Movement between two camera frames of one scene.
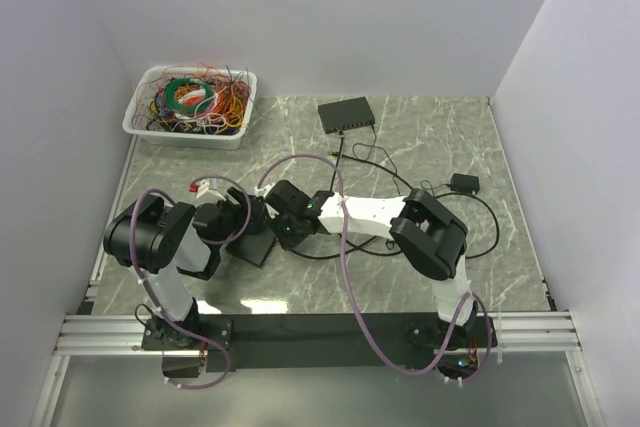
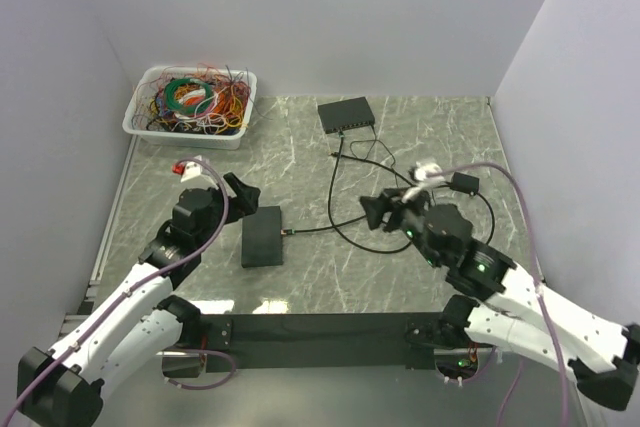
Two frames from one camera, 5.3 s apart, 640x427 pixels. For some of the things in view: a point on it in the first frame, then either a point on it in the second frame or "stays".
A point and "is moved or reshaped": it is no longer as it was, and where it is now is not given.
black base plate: (329, 340) stays
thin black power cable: (473, 197) to (493, 213)
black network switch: (346, 114) stays
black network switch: (252, 248) is moved or reshaped
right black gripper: (287, 242) to (394, 201)
